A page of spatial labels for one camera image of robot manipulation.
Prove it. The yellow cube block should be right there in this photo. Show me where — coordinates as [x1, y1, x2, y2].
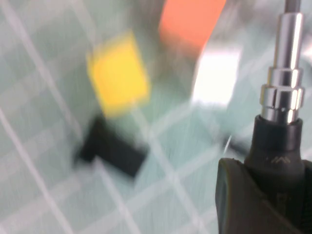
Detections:
[86, 29, 151, 118]

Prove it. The black plastic bracket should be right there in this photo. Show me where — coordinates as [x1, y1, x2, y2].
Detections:
[75, 116, 149, 179]

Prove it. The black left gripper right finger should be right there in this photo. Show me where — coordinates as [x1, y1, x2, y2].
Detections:
[303, 160, 312, 234]

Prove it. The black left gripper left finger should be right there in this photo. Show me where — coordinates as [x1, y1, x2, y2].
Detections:
[215, 157, 303, 234]

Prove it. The green grid tablecloth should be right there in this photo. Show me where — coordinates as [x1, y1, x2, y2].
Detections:
[0, 0, 312, 234]

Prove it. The white cube block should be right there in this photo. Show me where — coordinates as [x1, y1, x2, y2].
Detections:
[191, 48, 242, 106]

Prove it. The orange cube block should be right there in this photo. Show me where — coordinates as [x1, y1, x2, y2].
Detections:
[157, 0, 228, 51]

